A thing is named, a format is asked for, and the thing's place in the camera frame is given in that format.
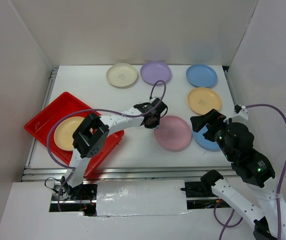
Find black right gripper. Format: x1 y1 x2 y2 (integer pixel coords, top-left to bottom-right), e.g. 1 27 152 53
189 107 235 160

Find pink plate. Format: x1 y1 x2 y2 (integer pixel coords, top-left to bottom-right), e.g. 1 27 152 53
154 115 192 152

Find orange plate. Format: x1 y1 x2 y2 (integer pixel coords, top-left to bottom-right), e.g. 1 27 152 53
53 116 85 152
187 87 222 115

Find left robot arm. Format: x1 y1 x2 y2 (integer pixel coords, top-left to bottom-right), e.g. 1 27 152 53
60 97 168 200

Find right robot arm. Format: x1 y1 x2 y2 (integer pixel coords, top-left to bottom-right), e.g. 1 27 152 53
190 109 286 240

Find blue plate in front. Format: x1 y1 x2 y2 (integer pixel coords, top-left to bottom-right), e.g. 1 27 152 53
192 126 221 152

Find blue plate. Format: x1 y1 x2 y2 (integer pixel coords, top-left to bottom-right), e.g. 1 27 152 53
186 64 218 88
192 126 221 152

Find blue plate at back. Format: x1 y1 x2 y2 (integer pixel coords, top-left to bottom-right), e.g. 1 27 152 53
186 64 218 88

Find purple plate at back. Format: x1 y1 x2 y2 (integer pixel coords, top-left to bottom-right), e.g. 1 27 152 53
140 61 172 85

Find cream plate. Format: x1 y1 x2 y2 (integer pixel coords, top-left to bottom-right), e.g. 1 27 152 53
106 63 139 88

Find white foil-edged panel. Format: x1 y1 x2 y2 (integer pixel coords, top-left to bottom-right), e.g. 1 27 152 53
96 180 188 217

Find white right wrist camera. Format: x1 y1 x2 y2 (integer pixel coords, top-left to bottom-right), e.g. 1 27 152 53
223 105 249 124

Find aluminium front rail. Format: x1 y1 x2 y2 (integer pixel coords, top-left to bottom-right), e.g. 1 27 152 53
21 166 236 182

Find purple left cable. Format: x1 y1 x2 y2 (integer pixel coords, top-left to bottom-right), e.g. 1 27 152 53
46 79 168 213

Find purple cable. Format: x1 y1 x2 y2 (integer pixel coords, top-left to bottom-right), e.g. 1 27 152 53
213 103 286 240
46 79 168 213

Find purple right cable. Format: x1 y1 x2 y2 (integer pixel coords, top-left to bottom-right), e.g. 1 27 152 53
213 103 286 240

